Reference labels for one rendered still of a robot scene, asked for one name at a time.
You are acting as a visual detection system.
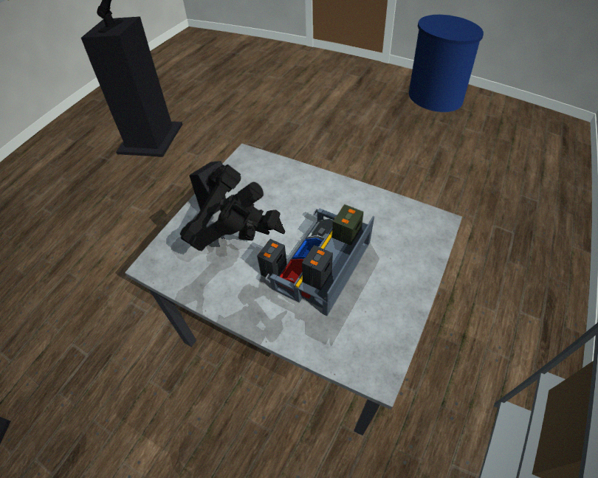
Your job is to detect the blue open bin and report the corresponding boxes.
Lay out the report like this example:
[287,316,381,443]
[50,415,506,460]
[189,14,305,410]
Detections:
[292,238,323,260]

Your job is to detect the olive green tool case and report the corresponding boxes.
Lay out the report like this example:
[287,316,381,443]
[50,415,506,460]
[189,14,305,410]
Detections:
[332,204,364,245]

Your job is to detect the yellow flat bar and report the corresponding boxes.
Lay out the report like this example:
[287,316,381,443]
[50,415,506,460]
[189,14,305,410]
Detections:
[296,231,332,288]

